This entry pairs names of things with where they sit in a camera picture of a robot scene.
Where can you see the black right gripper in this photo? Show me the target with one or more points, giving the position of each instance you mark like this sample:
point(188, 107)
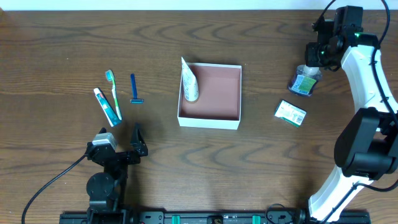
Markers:
point(314, 55)

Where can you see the purple soap pump bottle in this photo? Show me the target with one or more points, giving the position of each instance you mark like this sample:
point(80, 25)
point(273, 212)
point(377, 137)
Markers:
point(305, 80)

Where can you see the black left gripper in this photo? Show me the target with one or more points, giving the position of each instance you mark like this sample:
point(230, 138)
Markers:
point(117, 155)

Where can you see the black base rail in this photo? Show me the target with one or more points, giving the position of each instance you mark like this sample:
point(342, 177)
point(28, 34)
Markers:
point(278, 215)

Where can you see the teal white toothpaste tube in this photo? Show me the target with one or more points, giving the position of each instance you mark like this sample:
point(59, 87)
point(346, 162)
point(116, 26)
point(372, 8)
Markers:
point(106, 107)

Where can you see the green white toothbrush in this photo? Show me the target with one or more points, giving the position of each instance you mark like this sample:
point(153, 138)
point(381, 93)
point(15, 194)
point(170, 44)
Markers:
point(110, 77)

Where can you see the green white soap box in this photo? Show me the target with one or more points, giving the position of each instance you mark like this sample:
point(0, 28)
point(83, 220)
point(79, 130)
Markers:
point(290, 113)

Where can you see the blue disposable razor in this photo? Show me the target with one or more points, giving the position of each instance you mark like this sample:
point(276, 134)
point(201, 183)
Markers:
point(135, 99)

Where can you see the white lotion tube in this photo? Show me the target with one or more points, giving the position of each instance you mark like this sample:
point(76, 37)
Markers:
point(190, 84)

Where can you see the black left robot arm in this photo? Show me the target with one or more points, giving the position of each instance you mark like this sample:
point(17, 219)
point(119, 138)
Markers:
point(106, 189)

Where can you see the white box with pink interior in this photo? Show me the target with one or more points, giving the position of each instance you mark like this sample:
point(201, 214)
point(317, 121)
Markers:
point(219, 102)

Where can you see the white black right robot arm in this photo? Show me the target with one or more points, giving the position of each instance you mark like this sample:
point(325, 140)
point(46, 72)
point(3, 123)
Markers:
point(367, 148)

